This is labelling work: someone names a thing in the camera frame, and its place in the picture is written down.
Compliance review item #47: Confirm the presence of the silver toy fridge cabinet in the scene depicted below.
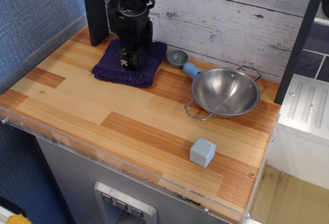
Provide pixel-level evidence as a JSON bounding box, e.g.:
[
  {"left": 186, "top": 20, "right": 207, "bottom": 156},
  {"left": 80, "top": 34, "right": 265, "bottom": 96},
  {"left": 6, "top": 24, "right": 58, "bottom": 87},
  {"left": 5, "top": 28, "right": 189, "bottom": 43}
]
[{"left": 37, "top": 138, "right": 223, "bottom": 223}]

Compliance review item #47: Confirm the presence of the purple terry cloth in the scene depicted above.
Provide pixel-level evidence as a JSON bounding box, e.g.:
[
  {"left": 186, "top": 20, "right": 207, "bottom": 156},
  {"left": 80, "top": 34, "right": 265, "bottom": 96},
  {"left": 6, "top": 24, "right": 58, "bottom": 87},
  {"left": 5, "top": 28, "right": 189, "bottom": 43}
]
[{"left": 92, "top": 39, "right": 168, "bottom": 88}]

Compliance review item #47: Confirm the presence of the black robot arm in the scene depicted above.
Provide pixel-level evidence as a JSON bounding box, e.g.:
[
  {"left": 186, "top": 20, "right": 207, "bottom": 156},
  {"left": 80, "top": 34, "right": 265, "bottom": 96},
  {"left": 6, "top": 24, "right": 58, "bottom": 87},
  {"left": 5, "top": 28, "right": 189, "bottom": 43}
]
[{"left": 107, "top": 0, "right": 155, "bottom": 71}]

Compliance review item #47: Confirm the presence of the silver dispenser button panel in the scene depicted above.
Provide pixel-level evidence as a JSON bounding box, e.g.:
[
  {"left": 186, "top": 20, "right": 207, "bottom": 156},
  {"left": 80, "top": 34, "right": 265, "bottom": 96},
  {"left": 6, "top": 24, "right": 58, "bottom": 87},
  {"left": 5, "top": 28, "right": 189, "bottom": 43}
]
[{"left": 94, "top": 181, "right": 158, "bottom": 223}]

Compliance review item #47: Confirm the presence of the dark grey post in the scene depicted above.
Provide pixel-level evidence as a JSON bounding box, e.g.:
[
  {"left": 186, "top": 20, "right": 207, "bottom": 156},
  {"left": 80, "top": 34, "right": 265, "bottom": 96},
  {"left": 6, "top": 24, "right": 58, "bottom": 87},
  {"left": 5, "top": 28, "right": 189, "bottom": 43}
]
[
  {"left": 84, "top": 0, "right": 109, "bottom": 46},
  {"left": 274, "top": 0, "right": 322, "bottom": 105}
]

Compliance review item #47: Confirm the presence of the light blue cube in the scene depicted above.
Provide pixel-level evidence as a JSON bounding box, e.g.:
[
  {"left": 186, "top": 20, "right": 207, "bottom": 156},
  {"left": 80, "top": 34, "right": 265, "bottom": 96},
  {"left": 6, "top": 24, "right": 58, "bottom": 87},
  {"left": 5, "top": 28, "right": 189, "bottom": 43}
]
[{"left": 189, "top": 137, "right": 216, "bottom": 168}]

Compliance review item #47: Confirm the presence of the stainless steel two-handled bowl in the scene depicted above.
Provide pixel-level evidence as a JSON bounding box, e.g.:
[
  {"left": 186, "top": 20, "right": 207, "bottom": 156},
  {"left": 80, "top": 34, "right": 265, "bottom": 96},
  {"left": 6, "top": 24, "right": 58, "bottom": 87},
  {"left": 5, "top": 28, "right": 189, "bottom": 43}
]
[{"left": 183, "top": 63, "right": 262, "bottom": 121}]

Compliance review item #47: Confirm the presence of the yellow and black object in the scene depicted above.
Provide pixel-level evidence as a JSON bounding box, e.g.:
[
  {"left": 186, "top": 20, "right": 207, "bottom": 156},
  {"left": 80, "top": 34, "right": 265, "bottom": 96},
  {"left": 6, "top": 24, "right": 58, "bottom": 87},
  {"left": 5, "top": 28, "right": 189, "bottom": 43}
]
[{"left": 6, "top": 214, "right": 32, "bottom": 224}]

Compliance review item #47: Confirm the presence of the dark grey right post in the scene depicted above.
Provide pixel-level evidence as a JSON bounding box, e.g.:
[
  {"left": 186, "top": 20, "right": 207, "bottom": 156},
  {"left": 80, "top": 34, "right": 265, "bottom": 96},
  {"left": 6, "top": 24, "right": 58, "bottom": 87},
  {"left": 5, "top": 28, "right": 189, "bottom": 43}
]
[{"left": 274, "top": 0, "right": 322, "bottom": 105}]

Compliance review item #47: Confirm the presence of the white toy sink drainboard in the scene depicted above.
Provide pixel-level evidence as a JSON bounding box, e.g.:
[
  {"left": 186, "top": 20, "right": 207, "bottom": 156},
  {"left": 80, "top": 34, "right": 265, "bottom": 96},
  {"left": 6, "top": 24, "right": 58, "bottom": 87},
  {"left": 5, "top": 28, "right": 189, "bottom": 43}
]
[{"left": 267, "top": 74, "right": 328, "bottom": 189}]

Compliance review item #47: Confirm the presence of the dark grey left post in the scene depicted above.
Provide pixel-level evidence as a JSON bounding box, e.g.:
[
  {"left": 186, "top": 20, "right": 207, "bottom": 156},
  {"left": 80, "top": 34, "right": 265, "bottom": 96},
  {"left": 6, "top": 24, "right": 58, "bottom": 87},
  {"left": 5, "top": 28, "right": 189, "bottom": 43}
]
[{"left": 84, "top": 0, "right": 109, "bottom": 46}]

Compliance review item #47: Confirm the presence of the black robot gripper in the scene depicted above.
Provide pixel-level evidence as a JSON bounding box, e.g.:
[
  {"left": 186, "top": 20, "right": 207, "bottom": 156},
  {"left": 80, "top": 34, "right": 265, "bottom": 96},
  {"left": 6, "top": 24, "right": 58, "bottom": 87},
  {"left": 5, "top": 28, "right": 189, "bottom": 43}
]
[{"left": 107, "top": 0, "right": 154, "bottom": 71}]

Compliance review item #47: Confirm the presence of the clear acrylic edge guard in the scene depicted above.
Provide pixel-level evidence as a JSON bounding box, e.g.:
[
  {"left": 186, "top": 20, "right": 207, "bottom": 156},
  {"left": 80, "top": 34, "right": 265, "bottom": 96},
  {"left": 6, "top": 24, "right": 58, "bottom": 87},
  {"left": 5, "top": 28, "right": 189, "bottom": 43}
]
[{"left": 1, "top": 102, "right": 279, "bottom": 223}]

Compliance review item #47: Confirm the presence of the grey and blue measuring scoop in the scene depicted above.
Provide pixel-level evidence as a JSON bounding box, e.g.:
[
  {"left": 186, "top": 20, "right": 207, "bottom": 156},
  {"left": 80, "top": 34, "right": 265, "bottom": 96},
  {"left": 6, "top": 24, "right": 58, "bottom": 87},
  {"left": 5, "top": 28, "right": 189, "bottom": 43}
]
[{"left": 167, "top": 50, "right": 202, "bottom": 79}]

